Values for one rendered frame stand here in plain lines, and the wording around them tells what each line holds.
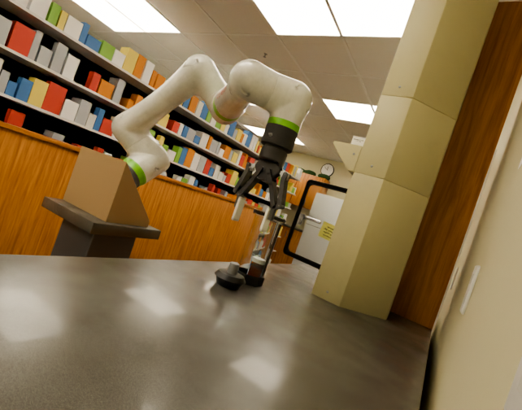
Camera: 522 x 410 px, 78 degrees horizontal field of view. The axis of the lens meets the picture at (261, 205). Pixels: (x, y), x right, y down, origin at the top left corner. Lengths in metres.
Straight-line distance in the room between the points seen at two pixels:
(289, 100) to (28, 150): 1.93
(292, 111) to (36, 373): 0.74
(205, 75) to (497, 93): 1.18
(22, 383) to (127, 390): 0.10
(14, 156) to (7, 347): 2.08
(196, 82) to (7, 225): 1.71
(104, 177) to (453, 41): 1.35
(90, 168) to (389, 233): 1.14
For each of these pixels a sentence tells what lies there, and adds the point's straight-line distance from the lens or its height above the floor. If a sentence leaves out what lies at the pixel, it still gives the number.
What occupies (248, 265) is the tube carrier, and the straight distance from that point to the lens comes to 1.00.
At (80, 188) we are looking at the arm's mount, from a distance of 1.44.
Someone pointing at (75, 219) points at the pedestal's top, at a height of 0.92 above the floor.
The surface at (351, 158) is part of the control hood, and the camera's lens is 1.25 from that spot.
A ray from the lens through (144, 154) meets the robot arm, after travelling 1.44.
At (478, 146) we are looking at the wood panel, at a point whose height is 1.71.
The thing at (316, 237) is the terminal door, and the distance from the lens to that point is 1.58.
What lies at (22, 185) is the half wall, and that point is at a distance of 2.55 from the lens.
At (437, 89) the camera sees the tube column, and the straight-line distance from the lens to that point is 1.37.
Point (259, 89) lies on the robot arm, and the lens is 0.88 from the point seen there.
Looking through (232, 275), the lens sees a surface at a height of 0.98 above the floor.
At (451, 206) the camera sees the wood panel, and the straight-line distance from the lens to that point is 1.55.
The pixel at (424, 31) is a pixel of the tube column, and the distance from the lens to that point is 1.42.
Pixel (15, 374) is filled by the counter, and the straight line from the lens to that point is 0.44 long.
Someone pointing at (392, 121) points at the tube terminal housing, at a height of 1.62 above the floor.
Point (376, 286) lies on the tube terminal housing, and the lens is 1.26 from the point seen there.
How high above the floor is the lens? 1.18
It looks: level
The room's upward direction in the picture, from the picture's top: 19 degrees clockwise
